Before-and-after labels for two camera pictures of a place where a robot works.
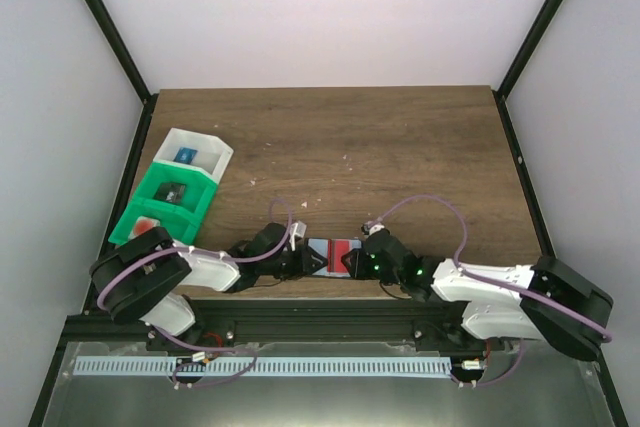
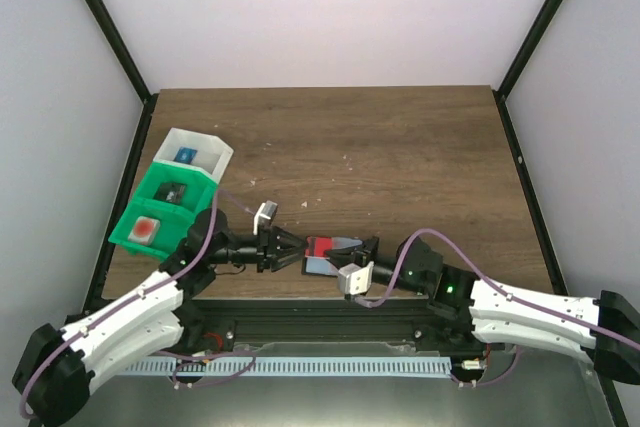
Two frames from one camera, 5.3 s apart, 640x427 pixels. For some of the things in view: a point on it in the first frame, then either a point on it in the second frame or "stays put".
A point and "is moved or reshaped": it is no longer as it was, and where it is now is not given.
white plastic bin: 203,151 stays put
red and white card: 142,225 stays put
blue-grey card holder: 333,250 stays put
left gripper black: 305,263 -> 267,259
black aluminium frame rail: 218,325 stays put
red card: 336,250 is moved or reshaped
